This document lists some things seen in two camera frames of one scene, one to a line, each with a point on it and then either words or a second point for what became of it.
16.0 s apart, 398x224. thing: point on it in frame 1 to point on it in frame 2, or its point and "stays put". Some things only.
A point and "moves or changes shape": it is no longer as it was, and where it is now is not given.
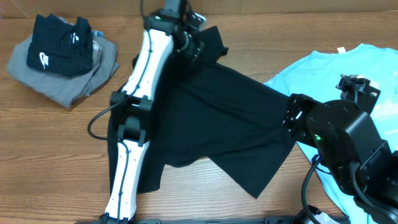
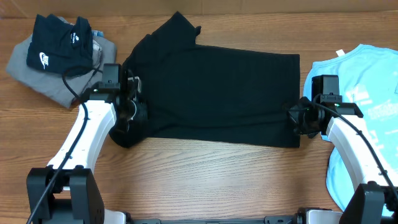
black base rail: x=268 y=220 stays put
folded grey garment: x=64 y=90 stays put
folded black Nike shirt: x=58 y=47 stays put
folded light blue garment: x=100 y=33 stays put
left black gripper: x=194 y=48 to x=142 y=113
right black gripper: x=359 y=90 to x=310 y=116
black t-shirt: x=211 y=117 moves or changes shape
